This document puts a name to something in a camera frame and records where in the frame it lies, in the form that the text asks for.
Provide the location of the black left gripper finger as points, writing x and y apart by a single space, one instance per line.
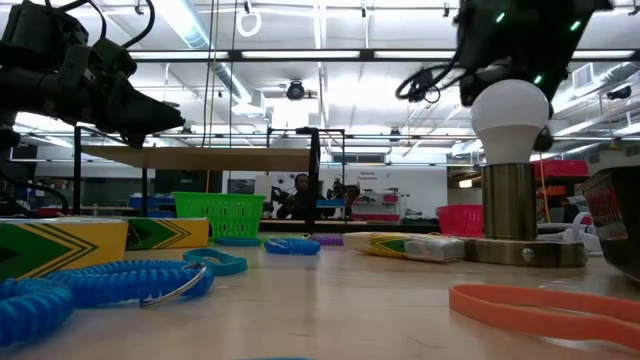
136 140
140 112

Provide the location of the green plastic basket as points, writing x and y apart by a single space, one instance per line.
225 212

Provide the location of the blue coil wristband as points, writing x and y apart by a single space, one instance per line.
125 280
292 247
30 310

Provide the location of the teal silicone wristband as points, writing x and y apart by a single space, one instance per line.
235 266

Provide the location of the purple wristband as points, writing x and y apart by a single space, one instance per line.
327 240

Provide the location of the orange silicone wristband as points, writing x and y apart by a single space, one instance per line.
500 302

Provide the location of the black background robot arm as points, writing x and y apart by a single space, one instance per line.
342 192

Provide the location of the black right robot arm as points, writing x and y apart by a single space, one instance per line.
540 20

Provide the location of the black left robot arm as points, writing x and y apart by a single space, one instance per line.
40 25

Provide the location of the blue storage bins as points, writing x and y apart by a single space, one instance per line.
150 202

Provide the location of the dark monitor screen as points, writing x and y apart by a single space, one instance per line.
187 181

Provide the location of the red storage bins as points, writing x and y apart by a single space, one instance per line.
560 170

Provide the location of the red plastic basket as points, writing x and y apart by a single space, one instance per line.
460 220

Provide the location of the person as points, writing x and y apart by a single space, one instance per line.
301 197

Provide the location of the white shelf with red bins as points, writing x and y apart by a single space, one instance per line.
385 200

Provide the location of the black mesh tray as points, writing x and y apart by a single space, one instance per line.
625 225

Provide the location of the small wrapped crayon pack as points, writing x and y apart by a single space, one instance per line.
400 246

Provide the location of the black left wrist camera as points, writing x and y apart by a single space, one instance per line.
112 57

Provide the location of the wooden shelf riser black frame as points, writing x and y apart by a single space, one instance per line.
200 159

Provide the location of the silver ventilation duct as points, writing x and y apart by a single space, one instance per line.
192 30

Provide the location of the black round ceiling camera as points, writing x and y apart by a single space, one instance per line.
295 90

